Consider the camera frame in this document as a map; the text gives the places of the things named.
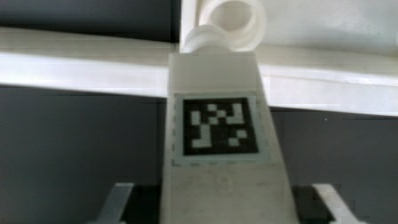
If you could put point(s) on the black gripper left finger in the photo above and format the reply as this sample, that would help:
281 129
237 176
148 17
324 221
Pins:
132 205

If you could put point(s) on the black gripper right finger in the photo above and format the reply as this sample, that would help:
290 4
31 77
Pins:
322 208

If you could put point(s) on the white table leg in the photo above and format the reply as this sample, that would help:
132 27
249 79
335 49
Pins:
225 184

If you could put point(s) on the white square tabletop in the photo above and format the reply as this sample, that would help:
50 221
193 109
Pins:
91 45

